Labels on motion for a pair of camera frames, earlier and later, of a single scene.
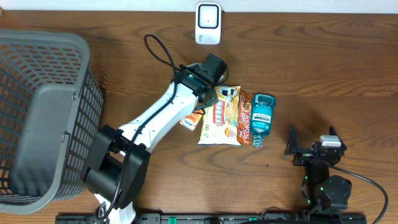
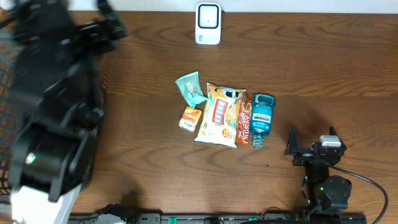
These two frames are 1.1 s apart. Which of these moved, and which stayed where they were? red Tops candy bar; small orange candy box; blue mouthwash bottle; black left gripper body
Moved: black left gripper body
Stayed: blue mouthwash bottle; small orange candy box; red Tops candy bar
